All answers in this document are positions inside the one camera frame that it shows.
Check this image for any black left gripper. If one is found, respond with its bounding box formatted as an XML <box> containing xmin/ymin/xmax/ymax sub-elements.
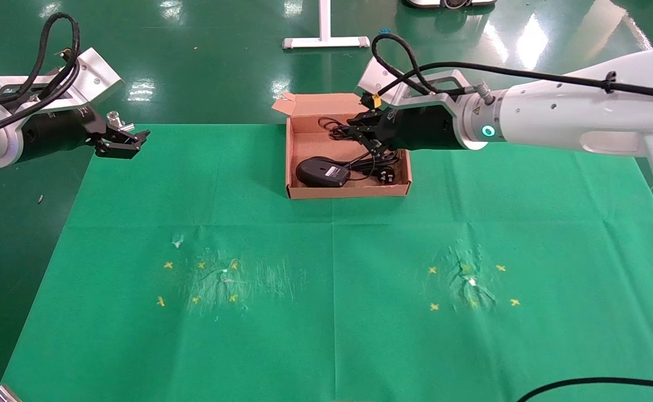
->
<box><xmin>21</xmin><ymin>105</ymin><xmax>152</xmax><ymax>164</ymax></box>

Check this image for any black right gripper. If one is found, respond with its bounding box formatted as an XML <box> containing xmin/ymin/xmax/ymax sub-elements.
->
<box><xmin>336</xmin><ymin>104</ymin><xmax>465</xmax><ymax>164</ymax></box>

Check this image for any black power cable with plug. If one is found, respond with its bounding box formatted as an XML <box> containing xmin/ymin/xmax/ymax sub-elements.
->
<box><xmin>338</xmin><ymin>146</ymin><xmax>401</xmax><ymax>185</ymax></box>

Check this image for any black wired computer mouse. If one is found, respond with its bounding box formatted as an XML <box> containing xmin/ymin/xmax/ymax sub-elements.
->
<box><xmin>295</xmin><ymin>116</ymin><xmax>362</xmax><ymax>188</ymax></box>

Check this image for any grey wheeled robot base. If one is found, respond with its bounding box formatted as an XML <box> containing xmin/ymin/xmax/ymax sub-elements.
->
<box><xmin>403</xmin><ymin>0</ymin><xmax>498</xmax><ymax>11</ymax></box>

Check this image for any open brown cardboard box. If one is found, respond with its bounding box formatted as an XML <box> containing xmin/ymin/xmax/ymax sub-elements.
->
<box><xmin>272</xmin><ymin>92</ymin><xmax>414</xmax><ymax>200</ymax></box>

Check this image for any white metal stand base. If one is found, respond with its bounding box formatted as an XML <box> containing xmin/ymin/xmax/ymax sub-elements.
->
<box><xmin>281</xmin><ymin>0</ymin><xmax>371</xmax><ymax>51</ymax></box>

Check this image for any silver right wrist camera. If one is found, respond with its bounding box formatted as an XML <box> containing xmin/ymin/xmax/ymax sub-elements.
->
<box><xmin>358</xmin><ymin>55</ymin><xmax>476</xmax><ymax>110</ymax></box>

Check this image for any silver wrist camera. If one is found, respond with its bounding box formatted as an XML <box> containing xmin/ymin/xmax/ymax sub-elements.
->
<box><xmin>0</xmin><ymin>47</ymin><xmax>125</xmax><ymax>127</ymax></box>
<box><xmin>358</xmin><ymin>55</ymin><xmax>476</xmax><ymax>110</ymax></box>

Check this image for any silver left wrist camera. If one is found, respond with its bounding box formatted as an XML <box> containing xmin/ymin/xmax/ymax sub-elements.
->
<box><xmin>0</xmin><ymin>47</ymin><xmax>125</xmax><ymax>127</ymax></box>

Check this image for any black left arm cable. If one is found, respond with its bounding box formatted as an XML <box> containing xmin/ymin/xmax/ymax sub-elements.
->
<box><xmin>0</xmin><ymin>12</ymin><xmax>82</xmax><ymax>141</ymax></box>

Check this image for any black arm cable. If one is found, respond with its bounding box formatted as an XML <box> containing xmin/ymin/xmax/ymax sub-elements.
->
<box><xmin>371</xmin><ymin>32</ymin><xmax>653</xmax><ymax>103</ymax></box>
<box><xmin>0</xmin><ymin>12</ymin><xmax>82</xmax><ymax>141</ymax></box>

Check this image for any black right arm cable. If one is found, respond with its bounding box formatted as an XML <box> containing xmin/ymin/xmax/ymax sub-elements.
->
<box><xmin>371</xmin><ymin>32</ymin><xmax>653</xmax><ymax>103</ymax></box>

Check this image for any loose black cable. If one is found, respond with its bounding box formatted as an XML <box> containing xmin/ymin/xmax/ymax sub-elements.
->
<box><xmin>516</xmin><ymin>376</ymin><xmax>653</xmax><ymax>402</ymax></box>

